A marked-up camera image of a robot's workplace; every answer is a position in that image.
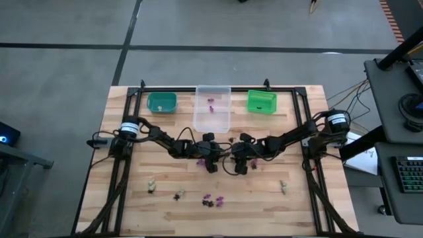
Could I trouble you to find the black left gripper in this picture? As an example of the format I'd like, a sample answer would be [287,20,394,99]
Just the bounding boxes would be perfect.
[197,132,223,174]

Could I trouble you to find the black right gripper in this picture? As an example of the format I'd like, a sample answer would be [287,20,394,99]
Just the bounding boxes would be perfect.
[231,133,258,176]

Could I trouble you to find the clear plastic bin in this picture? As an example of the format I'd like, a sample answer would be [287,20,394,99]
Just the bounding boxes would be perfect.
[192,85,232,134]

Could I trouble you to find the green plastic basket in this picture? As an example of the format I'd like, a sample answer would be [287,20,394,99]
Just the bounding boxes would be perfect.
[246,89,278,115]

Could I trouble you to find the teal plastic bin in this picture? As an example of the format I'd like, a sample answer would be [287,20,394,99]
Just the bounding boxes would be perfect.
[146,91,178,114]

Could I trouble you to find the black connector box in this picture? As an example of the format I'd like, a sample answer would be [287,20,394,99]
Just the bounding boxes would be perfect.
[86,138,110,148]

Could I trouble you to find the white paper sheet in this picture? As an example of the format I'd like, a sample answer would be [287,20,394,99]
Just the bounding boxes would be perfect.
[342,131,379,177]

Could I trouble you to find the grey desk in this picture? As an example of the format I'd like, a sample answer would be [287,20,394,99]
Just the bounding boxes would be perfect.
[374,141,423,226]
[363,58,423,145]

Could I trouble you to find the backlit black keyboard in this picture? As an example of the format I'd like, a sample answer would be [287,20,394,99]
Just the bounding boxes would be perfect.
[391,155,423,194]

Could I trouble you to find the black round headphones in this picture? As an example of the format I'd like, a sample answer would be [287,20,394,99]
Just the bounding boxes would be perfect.
[398,93,423,134]

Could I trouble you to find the black flat device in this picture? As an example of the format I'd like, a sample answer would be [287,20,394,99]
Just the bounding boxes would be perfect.
[405,60,423,94]

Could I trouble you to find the grey metal cart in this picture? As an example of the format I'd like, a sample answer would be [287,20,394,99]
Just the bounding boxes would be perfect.
[0,142,55,237]

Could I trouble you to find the black box with blue light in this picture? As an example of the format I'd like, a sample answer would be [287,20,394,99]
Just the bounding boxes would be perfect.
[0,120,21,148]

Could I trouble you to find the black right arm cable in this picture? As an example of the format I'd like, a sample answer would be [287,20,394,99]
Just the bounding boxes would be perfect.
[221,152,239,177]

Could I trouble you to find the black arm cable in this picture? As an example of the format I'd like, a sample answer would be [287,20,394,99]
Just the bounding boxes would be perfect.
[176,126,201,145]
[221,152,239,177]

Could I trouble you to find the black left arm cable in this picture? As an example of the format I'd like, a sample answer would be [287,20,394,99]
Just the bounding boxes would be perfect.
[176,126,201,145]

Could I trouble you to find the tan cable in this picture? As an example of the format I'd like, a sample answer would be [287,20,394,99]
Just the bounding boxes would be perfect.
[326,79,370,102]

